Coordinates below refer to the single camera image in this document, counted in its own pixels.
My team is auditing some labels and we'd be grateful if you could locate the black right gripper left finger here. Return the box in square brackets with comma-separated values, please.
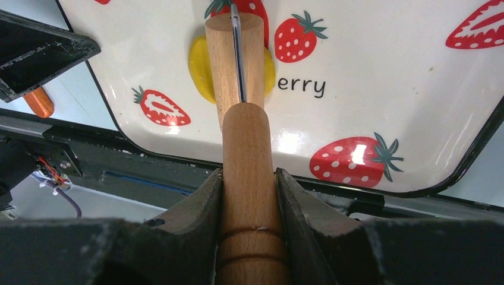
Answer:
[1, 169, 223, 284]

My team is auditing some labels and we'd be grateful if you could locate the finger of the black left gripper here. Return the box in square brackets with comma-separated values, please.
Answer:
[1, 10, 101, 103]

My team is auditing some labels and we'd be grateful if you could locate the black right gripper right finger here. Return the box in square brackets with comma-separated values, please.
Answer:
[276, 168, 503, 284]

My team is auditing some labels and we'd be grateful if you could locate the wooden dough roller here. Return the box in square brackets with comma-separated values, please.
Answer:
[205, 3, 291, 284]

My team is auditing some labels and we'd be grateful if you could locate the white strawberry rectangular tray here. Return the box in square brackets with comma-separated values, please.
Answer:
[59, 1, 503, 196]

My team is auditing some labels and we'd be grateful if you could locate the yellow dough piece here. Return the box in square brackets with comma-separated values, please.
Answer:
[188, 36, 276, 105]

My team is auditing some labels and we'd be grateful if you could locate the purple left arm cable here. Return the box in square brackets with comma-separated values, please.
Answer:
[33, 173, 83, 220]

